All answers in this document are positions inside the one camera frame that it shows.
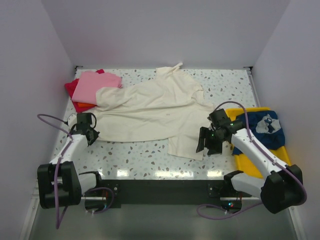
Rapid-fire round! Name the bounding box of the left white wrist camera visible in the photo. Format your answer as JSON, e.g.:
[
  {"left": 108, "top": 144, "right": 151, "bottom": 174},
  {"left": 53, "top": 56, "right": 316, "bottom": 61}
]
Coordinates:
[{"left": 66, "top": 113, "right": 77, "bottom": 128}]

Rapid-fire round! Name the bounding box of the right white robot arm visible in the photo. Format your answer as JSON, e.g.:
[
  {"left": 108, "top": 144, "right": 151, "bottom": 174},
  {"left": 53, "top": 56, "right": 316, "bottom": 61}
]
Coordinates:
[{"left": 196, "top": 109, "right": 307, "bottom": 214}]

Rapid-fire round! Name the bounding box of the yellow plastic tray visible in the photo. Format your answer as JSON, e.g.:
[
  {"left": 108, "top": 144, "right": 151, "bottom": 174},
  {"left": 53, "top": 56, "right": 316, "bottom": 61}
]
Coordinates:
[{"left": 225, "top": 107, "right": 292, "bottom": 179}]

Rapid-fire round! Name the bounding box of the cream t shirt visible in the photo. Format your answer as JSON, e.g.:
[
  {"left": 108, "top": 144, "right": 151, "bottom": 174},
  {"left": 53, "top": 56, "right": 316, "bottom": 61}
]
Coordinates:
[{"left": 92, "top": 63, "right": 215, "bottom": 161}]

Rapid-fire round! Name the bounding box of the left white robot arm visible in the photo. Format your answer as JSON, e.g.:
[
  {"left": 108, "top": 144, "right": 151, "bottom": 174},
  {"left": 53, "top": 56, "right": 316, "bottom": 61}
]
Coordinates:
[{"left": 37, "top": 112, "right": 104, "bottom": 209}]

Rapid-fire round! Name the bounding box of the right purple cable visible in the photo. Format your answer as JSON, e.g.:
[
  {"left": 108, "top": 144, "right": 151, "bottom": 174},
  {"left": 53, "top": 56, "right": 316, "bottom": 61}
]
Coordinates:
[{"left": 196, "top": 100, "right": 308, "bottom": 221}]

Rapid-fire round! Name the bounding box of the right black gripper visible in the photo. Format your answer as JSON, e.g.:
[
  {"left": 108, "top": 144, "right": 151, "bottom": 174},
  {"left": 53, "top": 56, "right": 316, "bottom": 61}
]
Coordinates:
[{"left": 196, "top": 126, "right": 226, "bottom": 156}]

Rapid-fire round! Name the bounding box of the aluminium frame rail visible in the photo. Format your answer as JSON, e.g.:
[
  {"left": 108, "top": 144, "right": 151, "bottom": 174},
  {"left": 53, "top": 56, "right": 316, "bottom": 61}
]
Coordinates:
[{"left": 247, "top": 67, "right": 307, "bottom": 240}]

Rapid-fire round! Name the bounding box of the red folded t shirt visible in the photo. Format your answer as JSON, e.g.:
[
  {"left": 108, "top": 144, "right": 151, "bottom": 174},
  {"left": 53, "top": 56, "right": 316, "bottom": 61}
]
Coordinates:
[{"left": 64, "top": 69, "right": 105, "bottom": 99}]

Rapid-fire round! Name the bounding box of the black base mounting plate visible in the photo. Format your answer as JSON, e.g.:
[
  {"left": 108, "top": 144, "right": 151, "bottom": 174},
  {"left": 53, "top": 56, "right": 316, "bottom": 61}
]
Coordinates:
[{"left": 73, "top": 178, "right": 251, "bottom": 210}]

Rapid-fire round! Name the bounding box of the navy blue t shirt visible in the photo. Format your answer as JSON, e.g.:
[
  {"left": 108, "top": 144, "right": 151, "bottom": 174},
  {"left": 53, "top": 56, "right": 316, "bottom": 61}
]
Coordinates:
[{"left": 247, "top": 110, "right": 285, "bottom": 150}]

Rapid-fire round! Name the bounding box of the orange folded t shirt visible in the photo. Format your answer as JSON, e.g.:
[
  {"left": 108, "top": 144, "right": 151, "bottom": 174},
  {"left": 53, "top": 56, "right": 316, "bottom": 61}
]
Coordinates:
[{"left": 72, "top": 101, "right": 96, "bottom": 113}]

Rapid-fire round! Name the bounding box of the pink folded t shirt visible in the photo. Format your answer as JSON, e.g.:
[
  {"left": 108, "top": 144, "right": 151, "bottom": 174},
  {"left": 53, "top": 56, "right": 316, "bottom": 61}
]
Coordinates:
[{"left": 71, "top": 71, "right": 122, "bottom": 105}]

